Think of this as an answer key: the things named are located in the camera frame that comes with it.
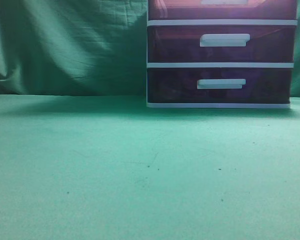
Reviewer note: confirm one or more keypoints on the translucent purple drawer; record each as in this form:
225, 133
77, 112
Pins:
221, 44
222, 9
179, 85

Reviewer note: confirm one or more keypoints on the green backdrop cloth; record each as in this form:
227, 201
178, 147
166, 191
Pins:
73, 47

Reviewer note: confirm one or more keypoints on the green table mat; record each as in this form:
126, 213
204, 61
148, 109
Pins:
110, 168

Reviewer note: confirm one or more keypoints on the white plastic drawer cabinet frame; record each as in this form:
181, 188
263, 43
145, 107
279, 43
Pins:
223, 83

